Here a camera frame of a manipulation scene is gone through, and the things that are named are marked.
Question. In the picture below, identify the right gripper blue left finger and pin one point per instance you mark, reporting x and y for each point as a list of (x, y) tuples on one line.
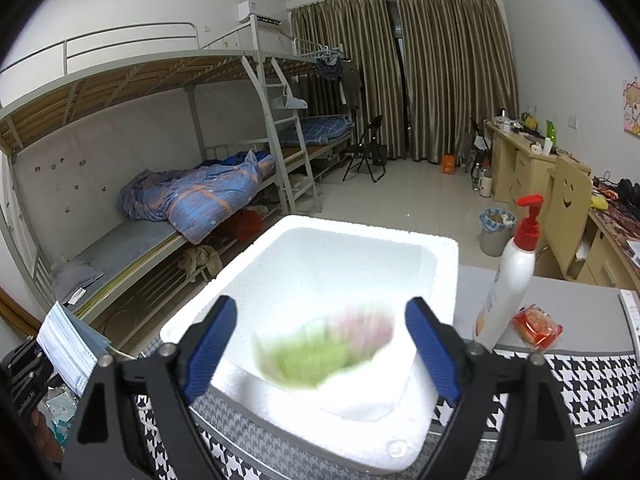
[(107, 440)]

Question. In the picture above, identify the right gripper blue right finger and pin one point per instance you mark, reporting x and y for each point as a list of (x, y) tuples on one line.
[(536, 439)]

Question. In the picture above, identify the houndstooth table mat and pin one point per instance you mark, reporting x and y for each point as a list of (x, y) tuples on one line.
[(601, 396)]

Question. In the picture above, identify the face mask pack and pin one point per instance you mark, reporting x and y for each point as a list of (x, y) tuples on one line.
[(72, 347)]

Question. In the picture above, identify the red snack packet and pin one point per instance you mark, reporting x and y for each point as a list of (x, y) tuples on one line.
[(536, 328)]

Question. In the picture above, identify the white red pump bottle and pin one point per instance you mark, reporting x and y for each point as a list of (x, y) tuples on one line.
[(515, 270)]

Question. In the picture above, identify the wooden desk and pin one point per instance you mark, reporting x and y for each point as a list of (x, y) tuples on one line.
[(586, 236)]

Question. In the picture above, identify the trash bin with blue bag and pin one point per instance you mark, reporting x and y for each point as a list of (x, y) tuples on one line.
[(496, 229)]

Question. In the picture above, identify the white foam box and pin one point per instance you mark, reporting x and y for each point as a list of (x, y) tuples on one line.
[(302, 276)]

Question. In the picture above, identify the wooden smiley chair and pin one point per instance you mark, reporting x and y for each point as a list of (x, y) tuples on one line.
[(564, 220)]

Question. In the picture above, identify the blue plaid quilt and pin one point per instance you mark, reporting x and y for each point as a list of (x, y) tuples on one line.
[(195, 201)]

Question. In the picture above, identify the metal bunk bed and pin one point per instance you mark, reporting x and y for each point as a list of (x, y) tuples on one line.
[(116, 105)]

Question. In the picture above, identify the orange box on floor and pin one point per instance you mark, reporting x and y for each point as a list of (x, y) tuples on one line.
[(449, 164)]

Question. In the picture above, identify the green spray bottle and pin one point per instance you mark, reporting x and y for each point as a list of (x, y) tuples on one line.
[(550, 132)]

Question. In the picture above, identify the black folding chair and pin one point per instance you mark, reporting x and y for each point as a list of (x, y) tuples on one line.
[(367, 150)]

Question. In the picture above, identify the brown window curtains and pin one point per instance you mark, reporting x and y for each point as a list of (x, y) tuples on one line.
[(428, 67)]

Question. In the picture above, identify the white air conditioner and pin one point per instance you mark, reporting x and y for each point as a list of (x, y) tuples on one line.
[(248, 10)]

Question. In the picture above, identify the cartoon wall poster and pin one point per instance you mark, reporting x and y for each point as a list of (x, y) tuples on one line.
[(631, 107)]

